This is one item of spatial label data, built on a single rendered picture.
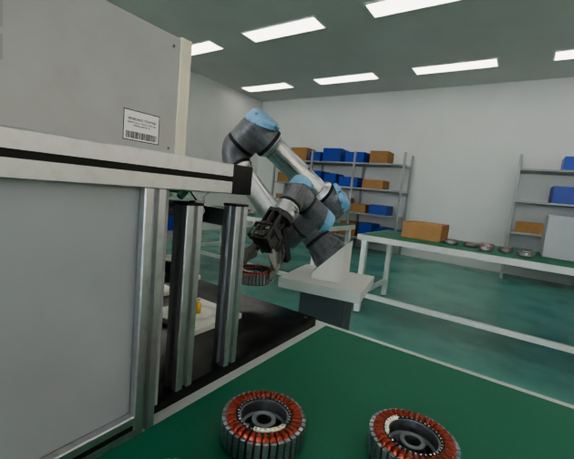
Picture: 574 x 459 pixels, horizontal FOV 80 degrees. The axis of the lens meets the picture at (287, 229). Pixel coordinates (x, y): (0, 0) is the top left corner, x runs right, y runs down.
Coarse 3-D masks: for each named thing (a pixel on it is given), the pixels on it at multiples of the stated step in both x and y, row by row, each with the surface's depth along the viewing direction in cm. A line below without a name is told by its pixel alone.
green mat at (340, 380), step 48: (336, 336) 82; (240, 384) 58; (288, 384) 59; (336, 384) 61; (384, 384) 62; (432, 384) 64; (480, 384) 66; (144, 432) 45; (192, 432) 46; (336, 432) 49; (480, 432) 52; (528, 432) 53
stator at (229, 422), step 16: (240, 400) 48; (256, 400) 49; (272, 400) 49; (288, 400) 49; (224, 416) 45; (240, 416) 45; (256, 416) 46; (272, 416) 47; (288, 416) 46; (304, 416) 46; (224, 432) 43; (240, 432) 42; (256, 432) 42; (272, 432) 43; (288, 432) 43; (224, 448) 43; (240, 448) 41; (256, 448) 40; (272, 448) 41; (288, 448) 42
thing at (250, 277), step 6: (246, 264) 99; (246, 270) 93; (252, 270) 97; (258, 270) 99; (264, 270) 97; (270, 270) 94; (246, 276) 90; (252, 276) 90; (258, 276) 90; (264, 276) 91; (246, 282) 91; (252, 282) 90; (258, 282) 91; (264, 282) 92; (270, 282) 94
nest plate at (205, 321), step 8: (208, 304) 86; (216, 304) 86; (168, 312) 78; (200, 312) 80; (208, 312) 80; (240, 312) 82; (200, 320) 76; (208, 320) 76; (200, 328) 71; (208, 328) 73
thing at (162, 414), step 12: (324, 324) 89; (300, 336) 80; (360, 336) 84; (276, 348) 73; (396, 348) 79; (252, 360) 67; (264, 360) 68; (432, 360) 75; (240, 372) 62; (468, 372) 70; (216, 384) 58; (504, 384) 67; (192, 396) 54; (540, 396) 64; (168, 408) 51; (180, 408) 51; (156, 420) 48
